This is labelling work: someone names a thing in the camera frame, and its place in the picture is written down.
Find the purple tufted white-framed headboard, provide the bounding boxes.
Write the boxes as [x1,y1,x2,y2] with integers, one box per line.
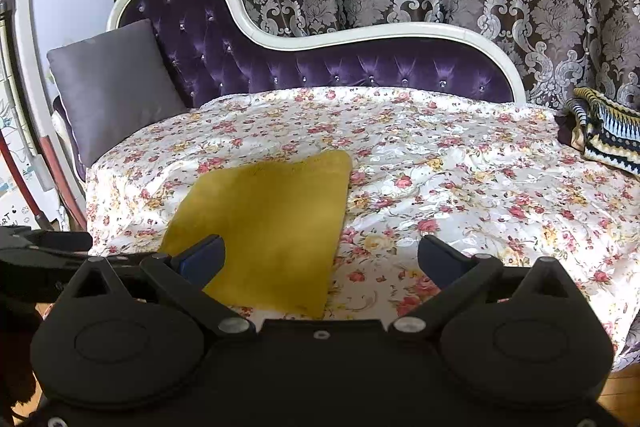
[106,0,526,107]

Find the mustard yellow knit sweater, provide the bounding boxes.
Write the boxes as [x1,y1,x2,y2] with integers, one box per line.
[160,150,352,319]

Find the white round mirror frame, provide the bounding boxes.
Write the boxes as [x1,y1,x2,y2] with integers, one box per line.
[11,0,91,233]

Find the grey satin pillow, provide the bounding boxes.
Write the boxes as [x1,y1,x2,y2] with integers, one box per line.
[47,20,186,168]

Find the striped crochet blanket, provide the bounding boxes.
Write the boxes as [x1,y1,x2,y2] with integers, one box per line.
[554,87,640,176]

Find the floral quilted bedspread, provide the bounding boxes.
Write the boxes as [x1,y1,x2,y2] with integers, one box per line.
[86,88,639,369]

